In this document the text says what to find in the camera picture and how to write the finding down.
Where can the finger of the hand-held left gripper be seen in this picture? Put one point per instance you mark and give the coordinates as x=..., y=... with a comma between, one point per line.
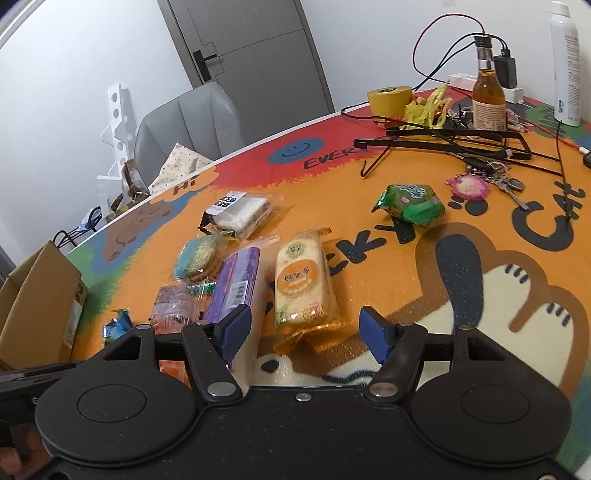
x=37, y=374

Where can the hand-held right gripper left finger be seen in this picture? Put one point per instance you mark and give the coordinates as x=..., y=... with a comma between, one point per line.
x=234, y=333

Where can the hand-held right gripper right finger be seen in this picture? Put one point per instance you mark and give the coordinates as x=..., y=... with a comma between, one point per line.
x=376, y=337

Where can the long purple snack packet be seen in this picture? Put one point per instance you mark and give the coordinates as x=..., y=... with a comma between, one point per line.
x=235, y=281

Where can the mauve bread clear packet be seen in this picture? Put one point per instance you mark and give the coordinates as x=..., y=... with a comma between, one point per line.
x=173, y=309

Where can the brown cardboard box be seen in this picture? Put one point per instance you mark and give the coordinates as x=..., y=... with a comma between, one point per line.
x=41, y=295

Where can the orange rice cracker packet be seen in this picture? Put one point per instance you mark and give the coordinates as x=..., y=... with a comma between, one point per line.
x=298, y=281

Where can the dark green snack packet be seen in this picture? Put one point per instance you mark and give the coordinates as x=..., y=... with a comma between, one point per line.
x=411, y=203

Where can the person's left hand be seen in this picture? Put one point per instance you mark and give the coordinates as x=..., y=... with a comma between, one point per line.
x=14, y=461

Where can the teal green biscuit packet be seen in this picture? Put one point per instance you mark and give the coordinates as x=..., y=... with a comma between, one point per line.
x=198, y=256

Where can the small blue candy packet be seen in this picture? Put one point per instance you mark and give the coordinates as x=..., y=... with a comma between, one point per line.
x=117, y=325

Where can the white sandwich packet black label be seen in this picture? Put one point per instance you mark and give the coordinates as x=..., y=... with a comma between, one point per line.
x=240, y=212

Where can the colourful cat print table mat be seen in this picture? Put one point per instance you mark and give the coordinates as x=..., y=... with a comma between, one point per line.
x=346, y=207

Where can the black metal rack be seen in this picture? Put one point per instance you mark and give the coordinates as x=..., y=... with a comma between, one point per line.
x=69, y=235

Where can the dotted cream cushion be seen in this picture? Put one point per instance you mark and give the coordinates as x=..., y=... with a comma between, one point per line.
x=178, y=168

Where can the torn cardboard clutter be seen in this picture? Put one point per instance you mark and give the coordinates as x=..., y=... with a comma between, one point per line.
x=131, y=182

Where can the bunch of metal keys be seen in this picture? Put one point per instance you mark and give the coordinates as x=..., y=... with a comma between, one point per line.
x=508, y=184

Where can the grey chair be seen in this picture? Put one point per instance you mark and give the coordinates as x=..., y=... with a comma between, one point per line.
x=194, y=120

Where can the yellow plastic bag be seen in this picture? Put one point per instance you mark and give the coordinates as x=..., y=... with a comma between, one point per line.
x=422, y=113

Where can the yellow tape roll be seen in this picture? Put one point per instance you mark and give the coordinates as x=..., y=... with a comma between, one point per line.
x=388, y=99

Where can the white perforated rack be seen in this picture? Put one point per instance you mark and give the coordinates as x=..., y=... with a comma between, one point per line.
x=115, y=106

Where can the brown glass bottle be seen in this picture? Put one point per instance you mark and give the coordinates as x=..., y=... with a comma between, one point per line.
x=488, y=101

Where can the white power strip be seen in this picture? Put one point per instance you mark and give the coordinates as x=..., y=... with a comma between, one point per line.
x=461, y=82

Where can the grey door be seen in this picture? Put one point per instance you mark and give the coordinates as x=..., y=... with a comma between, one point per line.
x=258, y=46

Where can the black power adapter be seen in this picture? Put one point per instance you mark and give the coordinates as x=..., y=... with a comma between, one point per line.
x=505, y=69

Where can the white spray bottle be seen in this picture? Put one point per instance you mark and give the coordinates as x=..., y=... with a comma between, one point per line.
x=565, y=60

